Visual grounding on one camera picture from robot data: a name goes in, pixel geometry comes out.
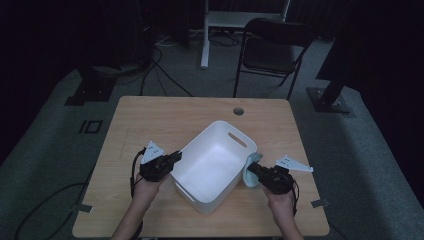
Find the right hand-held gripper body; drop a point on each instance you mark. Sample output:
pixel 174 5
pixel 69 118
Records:
pixel 276 180

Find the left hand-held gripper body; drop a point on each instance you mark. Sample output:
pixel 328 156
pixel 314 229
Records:
pixel 155 170

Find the light blue cloth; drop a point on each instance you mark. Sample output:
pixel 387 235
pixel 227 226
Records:
pixel 249 180

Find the white plastic bin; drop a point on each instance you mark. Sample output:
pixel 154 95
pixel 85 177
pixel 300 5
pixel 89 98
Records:
pixel 213 166

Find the person's left hand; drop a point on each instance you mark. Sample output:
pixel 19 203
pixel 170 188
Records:
pixel 148 191

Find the person's right hand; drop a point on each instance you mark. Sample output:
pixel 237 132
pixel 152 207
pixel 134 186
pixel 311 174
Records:
pixel 281 206

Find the grey tape piece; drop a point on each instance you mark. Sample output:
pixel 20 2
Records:
pixel 81 208
pixel 320 203

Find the black stand base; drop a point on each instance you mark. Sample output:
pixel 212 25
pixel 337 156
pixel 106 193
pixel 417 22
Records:
pixel 328 100
pixel 91 90

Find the black folding chair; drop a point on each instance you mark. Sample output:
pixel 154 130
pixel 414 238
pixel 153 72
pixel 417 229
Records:
pixel 271 53

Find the white desk frame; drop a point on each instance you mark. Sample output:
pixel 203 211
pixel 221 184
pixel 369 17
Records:
pixel 230 19

